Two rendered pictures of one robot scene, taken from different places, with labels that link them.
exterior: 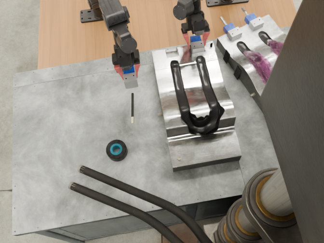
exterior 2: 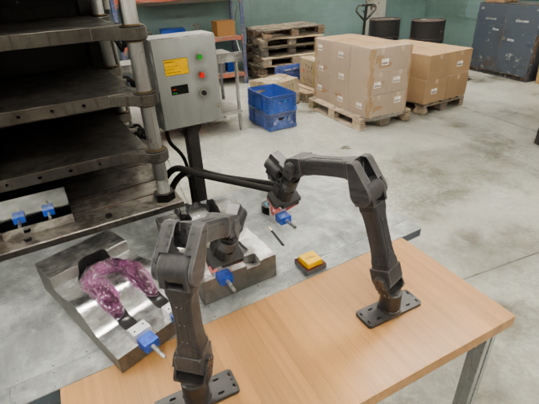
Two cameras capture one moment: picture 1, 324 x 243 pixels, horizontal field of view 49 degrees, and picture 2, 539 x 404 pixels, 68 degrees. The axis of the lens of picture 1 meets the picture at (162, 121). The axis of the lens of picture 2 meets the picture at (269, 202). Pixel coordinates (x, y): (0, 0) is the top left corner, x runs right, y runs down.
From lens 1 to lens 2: 1.90 m
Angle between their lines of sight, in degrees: 81
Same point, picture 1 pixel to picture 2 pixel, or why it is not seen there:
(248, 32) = (151, 321)
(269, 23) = (118, 343)
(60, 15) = (443, 292)
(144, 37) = (305, 299)
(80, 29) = not seen: hidden behind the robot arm
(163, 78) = (249, 238)
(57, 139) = (329, 204)
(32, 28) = not seen: outside the picture
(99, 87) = (322, 240)
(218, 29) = not seen: hidden behind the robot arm
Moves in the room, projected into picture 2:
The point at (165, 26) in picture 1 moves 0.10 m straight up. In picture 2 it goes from (285, 321) to (284, 295)
